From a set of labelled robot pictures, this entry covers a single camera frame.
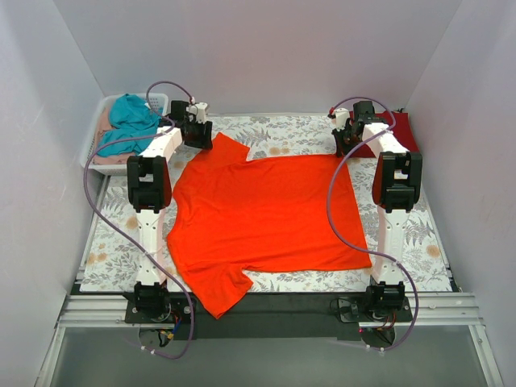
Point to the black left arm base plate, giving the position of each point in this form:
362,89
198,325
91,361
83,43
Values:
173,310

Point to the white plastic laundry basket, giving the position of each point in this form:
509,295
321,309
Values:
158,101

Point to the aluminium rail frame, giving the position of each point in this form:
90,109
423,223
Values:
272,340

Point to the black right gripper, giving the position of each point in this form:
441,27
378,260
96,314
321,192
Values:
344,138

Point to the pink t-shirt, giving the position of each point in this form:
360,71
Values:
103,126

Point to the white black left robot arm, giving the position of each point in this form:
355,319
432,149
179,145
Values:
150,193

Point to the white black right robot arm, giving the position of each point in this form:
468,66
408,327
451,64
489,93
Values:
396,189

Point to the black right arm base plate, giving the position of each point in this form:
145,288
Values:
353,307

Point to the orange t-shirt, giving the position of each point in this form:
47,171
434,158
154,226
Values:
273,215

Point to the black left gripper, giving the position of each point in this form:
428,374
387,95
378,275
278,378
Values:
197,134

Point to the teal t-shirt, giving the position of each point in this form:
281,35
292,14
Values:
129,117

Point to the folded dark red t-shirt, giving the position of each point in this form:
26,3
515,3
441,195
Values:
402,132

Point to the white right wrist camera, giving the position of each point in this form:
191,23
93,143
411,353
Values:
339,117

